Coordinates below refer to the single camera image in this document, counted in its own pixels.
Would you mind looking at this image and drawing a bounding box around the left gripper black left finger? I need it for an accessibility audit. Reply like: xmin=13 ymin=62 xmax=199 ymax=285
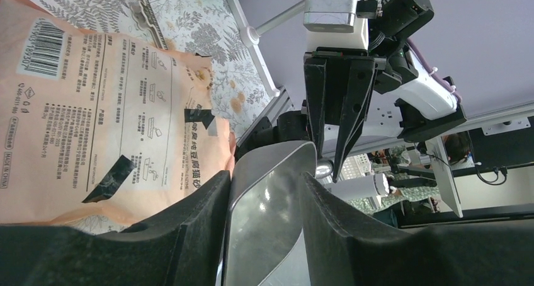
xmin=1 ymin=171 xmax=230 ymax=285

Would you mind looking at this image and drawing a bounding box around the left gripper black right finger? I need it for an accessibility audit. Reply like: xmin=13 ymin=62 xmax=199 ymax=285
xmin=299 ymin=173 xmax=533 ymax=285

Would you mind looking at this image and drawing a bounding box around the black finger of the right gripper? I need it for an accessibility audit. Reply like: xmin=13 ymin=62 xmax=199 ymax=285
xmin=332 ymin=57 xmax=375 ymax=182
xmin=304 ymin=57 xmax=327 ymax=159

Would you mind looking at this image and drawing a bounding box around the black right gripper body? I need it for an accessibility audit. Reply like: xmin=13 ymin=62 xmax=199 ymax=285
xmin=304 ymin=47 xmax=403 ymax=128

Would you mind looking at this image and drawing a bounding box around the grey litter scoop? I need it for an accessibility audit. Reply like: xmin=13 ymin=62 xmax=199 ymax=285
xmin=220 ymin=140 xmax=317 ymax=285

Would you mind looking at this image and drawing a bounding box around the pink cat litter bag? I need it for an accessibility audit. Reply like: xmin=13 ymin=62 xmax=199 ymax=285
xmin=1 ymin=0 xmax=235 ymax=225

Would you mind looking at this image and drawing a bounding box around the brown bag sealing clip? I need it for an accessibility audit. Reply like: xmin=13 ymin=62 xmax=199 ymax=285
xmin=130 ymin=0 xmax=169 ymax=50

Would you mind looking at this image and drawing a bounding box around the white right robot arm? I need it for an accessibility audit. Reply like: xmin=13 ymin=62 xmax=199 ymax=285
xmin=235 ymin=0 xmax=466 ymax=178

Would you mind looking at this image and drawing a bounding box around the computer monitor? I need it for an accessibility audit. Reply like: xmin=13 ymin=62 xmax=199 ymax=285
xmin=419 ymin=137 xmax=463 ymax=218

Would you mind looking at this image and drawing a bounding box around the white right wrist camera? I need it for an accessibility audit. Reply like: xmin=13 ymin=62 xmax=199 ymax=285
xmin=303 ymin=0 xmax=369 ymax=52

